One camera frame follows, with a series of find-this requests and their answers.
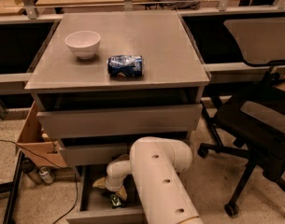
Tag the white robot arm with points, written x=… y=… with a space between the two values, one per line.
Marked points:
x=155 y=163

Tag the grey middle drawer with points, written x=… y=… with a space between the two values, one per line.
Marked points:
x=92 y=154

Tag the cardboard box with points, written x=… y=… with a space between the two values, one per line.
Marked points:
x=36 y=145

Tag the grey bottom drawer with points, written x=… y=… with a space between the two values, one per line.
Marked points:
x=95 y=204

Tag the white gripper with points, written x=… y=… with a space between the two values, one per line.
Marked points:
x=113 y=185

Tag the white bowl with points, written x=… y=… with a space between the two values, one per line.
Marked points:
x=84 y=44

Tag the black office chair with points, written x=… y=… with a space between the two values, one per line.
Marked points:
x=255 y=115

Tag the dark bottle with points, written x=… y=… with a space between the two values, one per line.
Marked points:
x=29 y=168

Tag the grey drawer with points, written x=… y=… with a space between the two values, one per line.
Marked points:
x=95 y=204
x=120 y=121
x=92 y=154

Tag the grey drawer cabinet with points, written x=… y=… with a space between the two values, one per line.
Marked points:
x=172 y=72

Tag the crushed blue can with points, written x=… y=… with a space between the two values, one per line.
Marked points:
x=125 y=66

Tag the grey top drawer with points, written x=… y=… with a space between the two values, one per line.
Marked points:
x=120 y=121

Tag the grey bottle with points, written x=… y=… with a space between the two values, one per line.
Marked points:
x=46 y=175

